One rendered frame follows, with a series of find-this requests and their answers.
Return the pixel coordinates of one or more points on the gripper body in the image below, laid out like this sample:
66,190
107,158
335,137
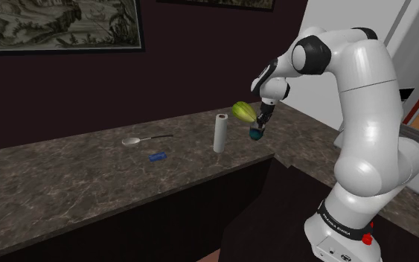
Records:
266,114

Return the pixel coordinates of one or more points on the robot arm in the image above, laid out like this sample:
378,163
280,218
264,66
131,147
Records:
368,119

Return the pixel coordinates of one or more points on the teal round cup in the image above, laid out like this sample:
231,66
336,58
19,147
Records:
256,134

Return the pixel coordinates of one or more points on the green starfruit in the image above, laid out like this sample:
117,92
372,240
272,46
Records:
243,111

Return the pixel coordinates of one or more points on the white paper towel roll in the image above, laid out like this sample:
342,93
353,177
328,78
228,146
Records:
220,133

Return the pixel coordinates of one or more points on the dark robot stand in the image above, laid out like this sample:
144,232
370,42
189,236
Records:
278,217

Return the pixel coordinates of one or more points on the blue flat card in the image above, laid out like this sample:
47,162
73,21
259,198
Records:
157,156

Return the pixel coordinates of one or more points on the framed landscape wall picture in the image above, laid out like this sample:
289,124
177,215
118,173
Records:
56,23

